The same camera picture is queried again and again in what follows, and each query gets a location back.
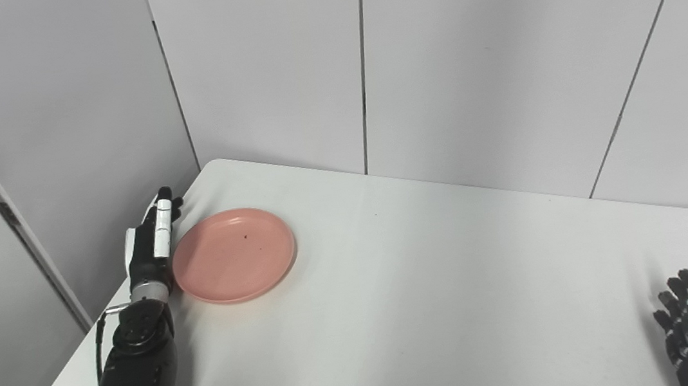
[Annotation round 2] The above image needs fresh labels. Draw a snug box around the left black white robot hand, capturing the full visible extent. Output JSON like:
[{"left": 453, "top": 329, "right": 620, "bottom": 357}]
[{"left": 117, "top": 185, "right": 194, "bottom": 300}]

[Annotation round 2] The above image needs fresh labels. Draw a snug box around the pink round plate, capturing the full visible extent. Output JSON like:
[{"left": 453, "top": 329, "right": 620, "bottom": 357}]
[{"left": 167, "top": 202, "right": 302, "bottom": 310}]

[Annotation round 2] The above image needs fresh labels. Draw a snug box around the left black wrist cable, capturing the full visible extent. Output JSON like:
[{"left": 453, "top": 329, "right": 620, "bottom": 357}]
[{"left": 89, "top": 303, "right": 140, "bottom": 383}]

